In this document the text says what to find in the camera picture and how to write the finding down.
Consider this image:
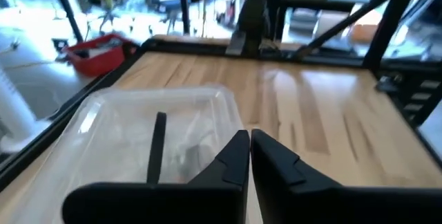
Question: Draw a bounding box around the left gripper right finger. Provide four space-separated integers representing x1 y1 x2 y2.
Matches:
251 129 442 224

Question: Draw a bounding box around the white pole with round base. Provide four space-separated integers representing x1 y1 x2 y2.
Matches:
0 66 52 154

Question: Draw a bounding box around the clear plastic storage bin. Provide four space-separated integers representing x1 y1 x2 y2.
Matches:
17 84 246 224

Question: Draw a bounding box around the black curved bar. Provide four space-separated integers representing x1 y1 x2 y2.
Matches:
146 111 168 185

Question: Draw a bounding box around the red plastic crate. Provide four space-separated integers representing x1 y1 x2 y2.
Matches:
64 32 134 78

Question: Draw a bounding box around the grey office chair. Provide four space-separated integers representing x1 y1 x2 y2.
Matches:
93 0 122 35

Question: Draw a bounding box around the black device with white stripes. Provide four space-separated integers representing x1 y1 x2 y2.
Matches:
95 38 124 50

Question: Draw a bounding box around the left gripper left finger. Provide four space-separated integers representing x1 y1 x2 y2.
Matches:
61 129 251 224

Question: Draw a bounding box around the black metal table frame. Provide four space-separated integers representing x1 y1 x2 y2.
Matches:
0 0 442 192

